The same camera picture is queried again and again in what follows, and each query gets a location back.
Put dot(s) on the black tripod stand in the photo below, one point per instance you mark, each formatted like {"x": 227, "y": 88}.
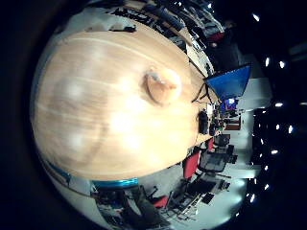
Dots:
{"x": 202, "y": 92}

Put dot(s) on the orange plush toy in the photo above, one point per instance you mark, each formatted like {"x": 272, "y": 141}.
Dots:
{"x": 161, "y": 87}

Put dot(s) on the black office chair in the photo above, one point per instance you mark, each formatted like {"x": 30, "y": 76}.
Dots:
{"x": 212, "y": 161}

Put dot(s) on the large red chair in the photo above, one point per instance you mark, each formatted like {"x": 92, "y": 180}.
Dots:
{"x": 191, "y": 164}

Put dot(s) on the small red chair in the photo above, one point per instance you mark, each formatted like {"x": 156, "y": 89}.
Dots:
{"x": 210, "y": 144}

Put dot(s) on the flat black object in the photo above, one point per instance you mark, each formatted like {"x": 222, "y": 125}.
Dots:
{"x": 123, "y": 29}

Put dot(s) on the low red chair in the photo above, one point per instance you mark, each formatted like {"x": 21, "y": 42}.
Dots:
{"x": 160, "y": 202}

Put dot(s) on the black device on table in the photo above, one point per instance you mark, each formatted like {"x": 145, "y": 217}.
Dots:
{"x": 203, "y": 122}

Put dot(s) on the long blue table edge strip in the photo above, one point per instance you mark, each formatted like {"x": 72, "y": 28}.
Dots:
{"x": 115, "y": 183}

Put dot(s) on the short blue table edge strip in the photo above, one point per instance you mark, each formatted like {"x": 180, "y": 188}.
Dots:
{"x": 59, "y": 171}

